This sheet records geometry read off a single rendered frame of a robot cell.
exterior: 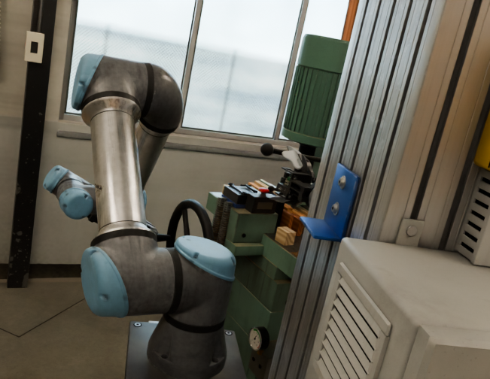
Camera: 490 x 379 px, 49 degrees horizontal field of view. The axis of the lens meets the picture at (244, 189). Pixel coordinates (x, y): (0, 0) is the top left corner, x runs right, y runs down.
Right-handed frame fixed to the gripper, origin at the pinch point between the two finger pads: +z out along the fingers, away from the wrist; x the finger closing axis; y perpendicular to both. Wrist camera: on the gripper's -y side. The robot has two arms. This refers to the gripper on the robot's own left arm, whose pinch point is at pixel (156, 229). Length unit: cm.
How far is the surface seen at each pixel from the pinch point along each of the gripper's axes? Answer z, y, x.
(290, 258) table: 18.5, -18.7, 35.3
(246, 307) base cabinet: 29.2, 2.3, 20.9
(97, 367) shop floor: 43, 72, -47
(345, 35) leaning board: 84, -126, -113
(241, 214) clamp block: 7.4, -19.8, 20.7
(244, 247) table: 13.5, -12.8, 22.8
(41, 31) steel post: -40, -27, -122
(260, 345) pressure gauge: 24.0, 4.6, 40.1
